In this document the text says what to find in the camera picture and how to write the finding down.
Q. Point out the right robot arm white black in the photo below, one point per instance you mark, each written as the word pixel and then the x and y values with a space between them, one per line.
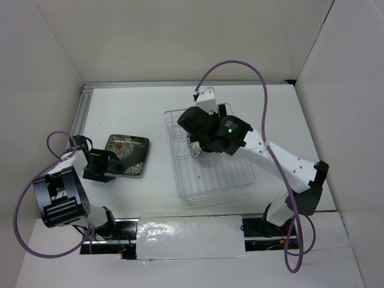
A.
pixel 229 134

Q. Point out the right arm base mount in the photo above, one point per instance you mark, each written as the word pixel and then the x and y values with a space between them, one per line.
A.
pixel 260 236

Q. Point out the black square plate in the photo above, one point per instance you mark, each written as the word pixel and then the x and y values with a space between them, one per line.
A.
pixel 132 150

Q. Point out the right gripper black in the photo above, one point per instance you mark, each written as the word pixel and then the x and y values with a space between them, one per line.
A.
pixel 219 114

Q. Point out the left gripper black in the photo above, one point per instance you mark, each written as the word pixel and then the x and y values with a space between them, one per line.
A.
pixel 105 156

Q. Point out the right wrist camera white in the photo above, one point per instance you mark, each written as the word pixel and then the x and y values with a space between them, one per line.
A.
pixel 205 99

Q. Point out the blue floral white plate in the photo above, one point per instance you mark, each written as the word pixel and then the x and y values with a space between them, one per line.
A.
pixel 193 146

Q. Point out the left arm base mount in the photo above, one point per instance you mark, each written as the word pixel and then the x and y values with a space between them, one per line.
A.
pixel 121 243

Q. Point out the white wire dish rack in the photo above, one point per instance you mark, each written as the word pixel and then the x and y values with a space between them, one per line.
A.
pixel 208 178

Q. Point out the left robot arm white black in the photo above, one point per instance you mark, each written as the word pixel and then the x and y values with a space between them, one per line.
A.
pixel 61 197

